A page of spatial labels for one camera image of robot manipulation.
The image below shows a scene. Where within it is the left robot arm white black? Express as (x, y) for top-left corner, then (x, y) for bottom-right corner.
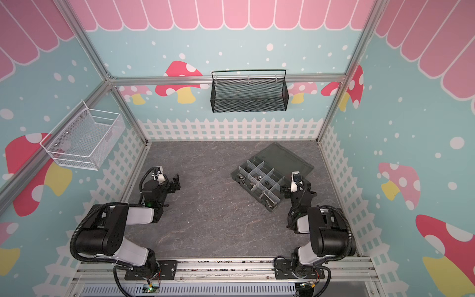
(69, 167), (181, 273)

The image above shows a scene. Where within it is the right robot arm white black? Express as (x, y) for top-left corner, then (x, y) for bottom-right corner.
(285, 172), (356, 278)

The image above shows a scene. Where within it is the dark green compartment organizer box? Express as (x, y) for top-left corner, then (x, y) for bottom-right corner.
(231, 142), (314, 212)

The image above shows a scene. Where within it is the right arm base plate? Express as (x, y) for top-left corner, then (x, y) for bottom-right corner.
(273, 257), (325, 280)

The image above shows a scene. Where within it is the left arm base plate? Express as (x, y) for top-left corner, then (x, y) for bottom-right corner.
(125, 260), (178, 281)

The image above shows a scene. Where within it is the white wire mesh basket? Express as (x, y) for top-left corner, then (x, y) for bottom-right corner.
(40, 102), (126, 171)

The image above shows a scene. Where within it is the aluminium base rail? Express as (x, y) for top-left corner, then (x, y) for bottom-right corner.
(72, 257), (379, 283)

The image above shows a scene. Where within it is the black wire mesh basket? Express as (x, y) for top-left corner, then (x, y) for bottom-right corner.
(210, 69), (289, 113)

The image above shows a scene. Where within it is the white slotted cable duct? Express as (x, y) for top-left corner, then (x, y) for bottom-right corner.
(79, 283), (298, 297)

